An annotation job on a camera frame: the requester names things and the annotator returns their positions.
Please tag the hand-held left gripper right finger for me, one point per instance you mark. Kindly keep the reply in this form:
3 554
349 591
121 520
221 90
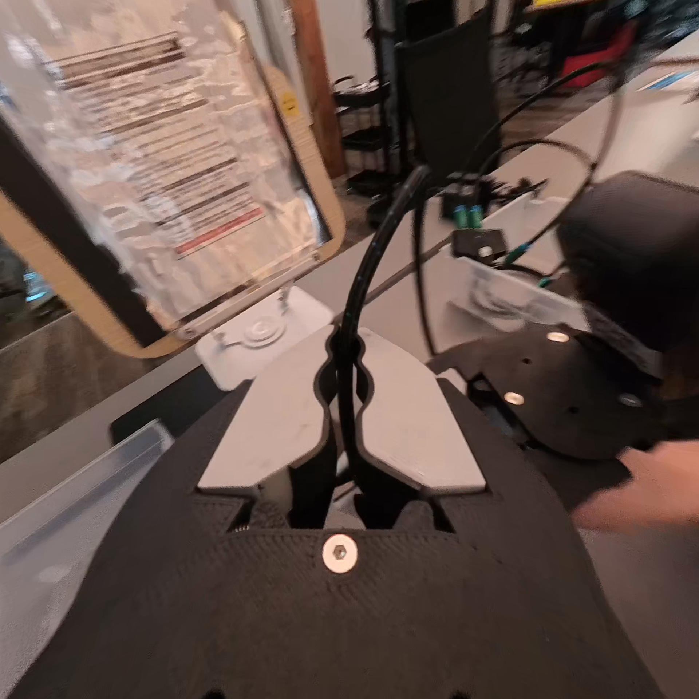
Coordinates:
409 431

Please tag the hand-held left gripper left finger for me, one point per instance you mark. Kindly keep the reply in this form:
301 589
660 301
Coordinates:
278 420

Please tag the person's right hand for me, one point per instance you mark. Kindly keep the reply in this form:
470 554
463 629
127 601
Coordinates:
655 486

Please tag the white sign base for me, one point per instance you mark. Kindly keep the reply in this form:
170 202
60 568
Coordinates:
262 338

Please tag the translucent plastic box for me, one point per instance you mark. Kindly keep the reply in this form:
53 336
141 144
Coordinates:
491 300

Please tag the small black adapter box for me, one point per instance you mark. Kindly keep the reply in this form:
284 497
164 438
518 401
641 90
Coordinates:
480 243

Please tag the red storage crate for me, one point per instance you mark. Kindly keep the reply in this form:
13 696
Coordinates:
606 52

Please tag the clear plastic bin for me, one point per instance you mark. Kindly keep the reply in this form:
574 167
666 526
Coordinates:
65 519

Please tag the black fabric chair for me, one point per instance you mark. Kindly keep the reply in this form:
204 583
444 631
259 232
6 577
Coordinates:
448 93

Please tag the wooden sign board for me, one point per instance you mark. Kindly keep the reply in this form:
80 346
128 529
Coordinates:
322 180

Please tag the laminated instruction sheet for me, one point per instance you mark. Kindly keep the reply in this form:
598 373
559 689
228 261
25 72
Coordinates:
164 164

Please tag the yellow smiley sticker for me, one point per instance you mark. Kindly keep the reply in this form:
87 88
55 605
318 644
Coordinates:
288 102

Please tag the wooden post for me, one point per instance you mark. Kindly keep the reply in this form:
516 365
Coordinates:
316 82

